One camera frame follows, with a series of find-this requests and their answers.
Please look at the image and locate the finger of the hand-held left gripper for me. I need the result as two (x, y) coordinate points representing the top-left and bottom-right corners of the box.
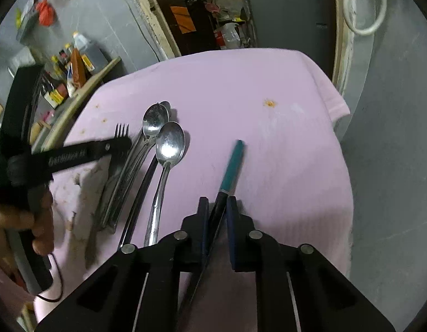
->
(32, 138), (133, 177)

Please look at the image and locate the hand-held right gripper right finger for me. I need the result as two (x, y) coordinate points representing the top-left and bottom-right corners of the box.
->
(227, 196), (397, 332)

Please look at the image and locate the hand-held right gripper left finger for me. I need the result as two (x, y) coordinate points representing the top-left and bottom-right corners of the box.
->
(35, 197), (210, 332)

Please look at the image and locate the metal fork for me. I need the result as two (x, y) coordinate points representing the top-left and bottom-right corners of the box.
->
(96, 124), (130, 229)

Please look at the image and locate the teal-handled knife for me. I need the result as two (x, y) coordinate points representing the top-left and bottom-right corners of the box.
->
(179, 140), (245, 319)

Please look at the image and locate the black chopstick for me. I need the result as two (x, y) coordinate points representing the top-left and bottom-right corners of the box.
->
(118, 157), (159, 248)

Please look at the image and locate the large metal spoon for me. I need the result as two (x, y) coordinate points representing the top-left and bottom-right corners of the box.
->
(143, 122), (186, 248)

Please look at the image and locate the person's left hand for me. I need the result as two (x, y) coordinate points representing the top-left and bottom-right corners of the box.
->
(0, 192), (55, 255)

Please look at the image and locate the small yellow label bottle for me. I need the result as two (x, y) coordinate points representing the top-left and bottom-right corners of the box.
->
(44, 83), (63, 109)

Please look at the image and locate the brown sauce bottle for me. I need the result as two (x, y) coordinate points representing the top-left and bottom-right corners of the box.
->
(71, 49), (87, 89)

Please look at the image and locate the wooden shelf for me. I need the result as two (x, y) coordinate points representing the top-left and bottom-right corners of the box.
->
(30, 57), (122, 153)

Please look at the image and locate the dark jug with yellow label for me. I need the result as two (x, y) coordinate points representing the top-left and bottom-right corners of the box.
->
(72, 32), (108, 73)

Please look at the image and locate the red plastic bag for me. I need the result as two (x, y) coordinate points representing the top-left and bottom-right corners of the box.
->
(37, 0), (58, 26)

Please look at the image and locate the pink cloth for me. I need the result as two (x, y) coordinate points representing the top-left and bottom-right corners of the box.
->
(34, 49), (354, 332)

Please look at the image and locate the orange board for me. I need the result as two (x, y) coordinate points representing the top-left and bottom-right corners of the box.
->
(170, 6), (195, 34)

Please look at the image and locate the black cable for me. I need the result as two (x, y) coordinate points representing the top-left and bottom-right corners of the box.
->
(37, 254), (63, 301)

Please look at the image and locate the white hose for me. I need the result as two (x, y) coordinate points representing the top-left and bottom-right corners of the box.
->
(343, 0), (387, 36)

